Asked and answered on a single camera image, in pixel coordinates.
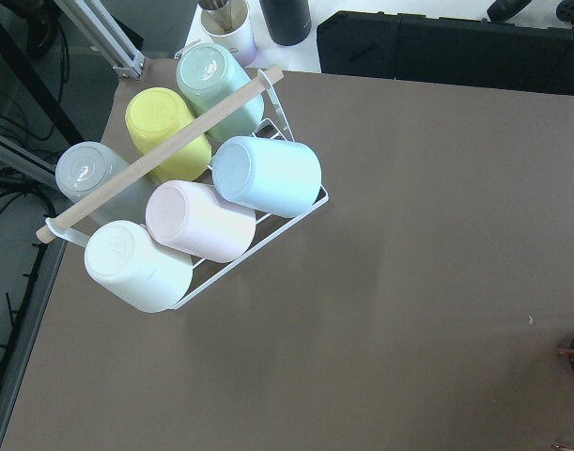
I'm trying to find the yellow cup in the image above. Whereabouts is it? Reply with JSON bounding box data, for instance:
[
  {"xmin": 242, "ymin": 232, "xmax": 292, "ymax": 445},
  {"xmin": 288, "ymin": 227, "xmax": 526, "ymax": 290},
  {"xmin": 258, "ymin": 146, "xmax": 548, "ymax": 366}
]
[{"xmin": 125, "ymin": 87, "xmax": 211, "ymax": 183}]

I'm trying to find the green cup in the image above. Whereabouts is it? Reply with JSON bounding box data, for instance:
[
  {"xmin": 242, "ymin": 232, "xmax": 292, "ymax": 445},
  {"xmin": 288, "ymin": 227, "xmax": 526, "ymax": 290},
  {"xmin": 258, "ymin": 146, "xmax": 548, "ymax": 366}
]
[{"xmin": 176, "ymin": 43, "xmax": 264, "ymax": 142}]

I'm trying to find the blue cup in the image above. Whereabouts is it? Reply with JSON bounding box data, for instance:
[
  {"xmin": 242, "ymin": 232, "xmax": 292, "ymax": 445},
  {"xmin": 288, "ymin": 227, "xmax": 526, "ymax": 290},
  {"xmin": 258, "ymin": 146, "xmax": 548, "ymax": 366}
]
[{"xmin": 212, "ymin": 136, "xmax": 322, "ymax": 218}]

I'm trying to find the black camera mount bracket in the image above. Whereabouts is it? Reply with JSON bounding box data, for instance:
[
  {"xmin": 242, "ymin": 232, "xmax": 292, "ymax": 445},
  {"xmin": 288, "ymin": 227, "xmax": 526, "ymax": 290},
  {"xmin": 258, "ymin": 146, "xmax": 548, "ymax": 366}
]
[{"xmin": 317, "ymin": 10, "xmax": 574, "ymax": 96}]

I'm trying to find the white cup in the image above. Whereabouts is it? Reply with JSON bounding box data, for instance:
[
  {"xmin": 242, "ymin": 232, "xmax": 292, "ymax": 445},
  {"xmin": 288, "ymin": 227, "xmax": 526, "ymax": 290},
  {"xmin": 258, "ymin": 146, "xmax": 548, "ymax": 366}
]
[{"xmin": 85, "ymin": 220, "xmax": 194, "ymax": 313}]

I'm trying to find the grey cup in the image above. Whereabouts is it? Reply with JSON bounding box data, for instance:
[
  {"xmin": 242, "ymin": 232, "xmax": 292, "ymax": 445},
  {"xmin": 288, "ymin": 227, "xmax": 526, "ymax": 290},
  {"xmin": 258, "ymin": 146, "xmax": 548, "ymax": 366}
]
[{"xmin": 55, "ymin": 141, "xmax": 155, "ymax": 226}]

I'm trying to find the paper cup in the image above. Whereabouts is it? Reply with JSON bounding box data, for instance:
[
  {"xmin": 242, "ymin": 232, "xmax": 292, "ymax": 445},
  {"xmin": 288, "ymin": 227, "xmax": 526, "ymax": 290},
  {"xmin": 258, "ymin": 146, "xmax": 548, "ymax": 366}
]
[{"xmin": 198, "ymin": 0, "xmax": 256, "ymax": 67}]

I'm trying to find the pink cup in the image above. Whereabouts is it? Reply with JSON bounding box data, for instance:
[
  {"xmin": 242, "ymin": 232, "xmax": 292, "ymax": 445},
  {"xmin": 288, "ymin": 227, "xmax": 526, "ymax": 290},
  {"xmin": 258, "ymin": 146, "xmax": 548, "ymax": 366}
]
[{"xmin": 146, "ymin": 180, "xmax": 256, "ymax": 263}]

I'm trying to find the black cylinder bottle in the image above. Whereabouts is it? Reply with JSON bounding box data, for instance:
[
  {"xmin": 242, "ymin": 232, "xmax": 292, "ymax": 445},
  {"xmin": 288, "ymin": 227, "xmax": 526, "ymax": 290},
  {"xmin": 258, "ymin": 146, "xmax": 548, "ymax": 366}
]
[{"xmin": 259, "ymin": 0, "xmax": 312, "ymax": 46}]

